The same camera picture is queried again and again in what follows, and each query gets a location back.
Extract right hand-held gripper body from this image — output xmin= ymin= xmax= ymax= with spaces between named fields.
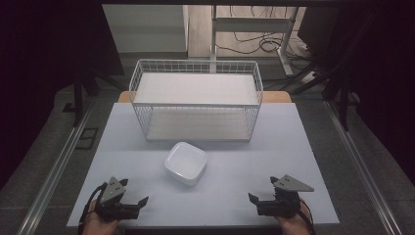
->
xmin=256 ymin=174 xmax=315 ymax=219

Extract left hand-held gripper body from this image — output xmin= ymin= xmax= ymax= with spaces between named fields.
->
xmin=94 ymin=176 xmax=141 ymax=223

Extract person's right hand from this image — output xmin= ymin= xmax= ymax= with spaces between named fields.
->
xmin=276 ymin=198 xmax=313 ymax=235

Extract person's left hand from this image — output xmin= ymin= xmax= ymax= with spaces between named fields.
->
xmin=81 ymin=200 xmax=122 ymax=235

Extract white square bowl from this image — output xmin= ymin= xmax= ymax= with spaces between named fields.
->
xmin=163 ymin=141 xmax=208 ymax=187

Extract wooden table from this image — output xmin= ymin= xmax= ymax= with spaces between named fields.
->
xmin=116 ymin=90 xmax=294 ymax=105

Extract black stand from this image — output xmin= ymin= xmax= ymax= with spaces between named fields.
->
xmin=289 ymin=60 xmax=360 ymax=132
xmin=71 ymin=69 xmax=129 ymax=129

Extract white power strip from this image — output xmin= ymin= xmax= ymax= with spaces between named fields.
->
xmin=300 ymin=70 xmax=318 ymax=84

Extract white cabinet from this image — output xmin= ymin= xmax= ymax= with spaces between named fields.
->
xmin=102 ymin=4 xmax=190 ymax=61

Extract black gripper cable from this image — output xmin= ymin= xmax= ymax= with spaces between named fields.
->
xmin=77 ymin=182 xmax=109 ymax=235
xmin=297 ymin=209 xmax=317 ymax=235

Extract black floor bracket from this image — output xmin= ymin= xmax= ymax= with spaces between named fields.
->
xmin=74 ymin=126 xmax=100 ymax=152

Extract aluminium rail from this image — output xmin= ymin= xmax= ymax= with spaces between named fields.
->
xmin=322 ymin=99 xmax=405 ymax=235
xmin=15 ymin=97 xmax=98 ymax=235

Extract white wire two-tier rack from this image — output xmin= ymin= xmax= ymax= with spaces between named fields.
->
xmin=128 ymin=58 xmax=264 ymax=143

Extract black floor cables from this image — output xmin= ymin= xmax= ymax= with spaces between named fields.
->
xmin=215 ymin=4 xmax=315 ymax=71

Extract white metal desk frame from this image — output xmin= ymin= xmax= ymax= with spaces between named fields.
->
xmin=208 ymin=4 xmax=300 ymax=78

